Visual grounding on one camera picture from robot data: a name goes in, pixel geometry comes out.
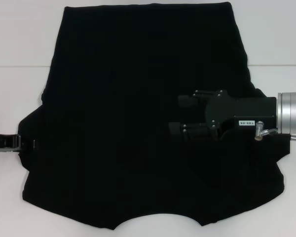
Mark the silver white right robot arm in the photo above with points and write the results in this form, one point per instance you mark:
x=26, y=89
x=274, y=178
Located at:
x=291, y=111

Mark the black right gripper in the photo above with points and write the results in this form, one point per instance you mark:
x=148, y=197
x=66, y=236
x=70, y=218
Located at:
x=249, y=108

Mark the black shirt with FREE print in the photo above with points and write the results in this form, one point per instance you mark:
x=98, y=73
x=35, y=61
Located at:
x=128, y=98

